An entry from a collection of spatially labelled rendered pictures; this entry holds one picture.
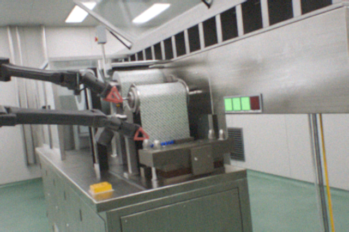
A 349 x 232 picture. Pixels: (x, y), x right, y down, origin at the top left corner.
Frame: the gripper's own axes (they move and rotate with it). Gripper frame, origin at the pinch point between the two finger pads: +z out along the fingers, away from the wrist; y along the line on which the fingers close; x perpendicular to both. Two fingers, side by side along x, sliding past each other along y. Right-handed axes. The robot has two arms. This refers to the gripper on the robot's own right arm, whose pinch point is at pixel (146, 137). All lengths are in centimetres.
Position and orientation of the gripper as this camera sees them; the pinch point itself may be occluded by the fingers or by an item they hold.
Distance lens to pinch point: 166.4
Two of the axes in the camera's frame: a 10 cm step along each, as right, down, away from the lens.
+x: 3.5, -9.2, 1.7
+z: 8.3, 3.9, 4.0
